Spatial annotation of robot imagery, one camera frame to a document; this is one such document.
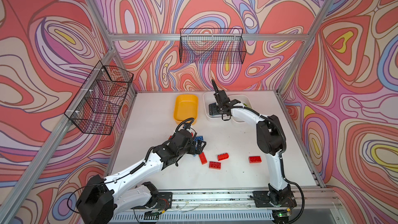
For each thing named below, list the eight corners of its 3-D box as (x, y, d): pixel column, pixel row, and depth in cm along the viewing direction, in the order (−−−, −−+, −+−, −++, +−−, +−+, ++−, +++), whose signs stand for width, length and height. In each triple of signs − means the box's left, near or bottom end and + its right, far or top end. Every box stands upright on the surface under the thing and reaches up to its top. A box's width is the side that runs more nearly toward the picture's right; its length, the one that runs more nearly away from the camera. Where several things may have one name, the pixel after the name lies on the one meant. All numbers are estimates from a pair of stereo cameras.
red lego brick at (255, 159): (249, 163, 87) (250, 161, 85) (248, 158, 89) (249, 156, 86) (260, 163, 87) (261, 161, 85) (259, 158, 89) (260, 156, 87)
